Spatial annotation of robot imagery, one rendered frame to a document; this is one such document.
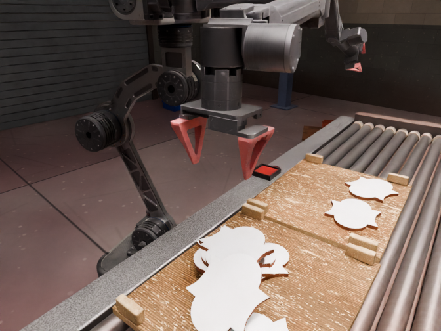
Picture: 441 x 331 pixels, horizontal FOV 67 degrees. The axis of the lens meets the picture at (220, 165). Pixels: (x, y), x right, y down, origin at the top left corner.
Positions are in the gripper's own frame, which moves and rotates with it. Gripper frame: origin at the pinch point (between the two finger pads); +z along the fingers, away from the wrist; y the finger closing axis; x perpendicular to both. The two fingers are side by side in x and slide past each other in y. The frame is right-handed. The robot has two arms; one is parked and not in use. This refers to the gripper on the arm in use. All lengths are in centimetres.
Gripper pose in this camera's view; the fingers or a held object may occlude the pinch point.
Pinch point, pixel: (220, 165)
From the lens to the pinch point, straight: 51.2
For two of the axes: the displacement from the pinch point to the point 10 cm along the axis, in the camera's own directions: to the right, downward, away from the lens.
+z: -0.1, 9.2, 3.9
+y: 8.2, 2.4, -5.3
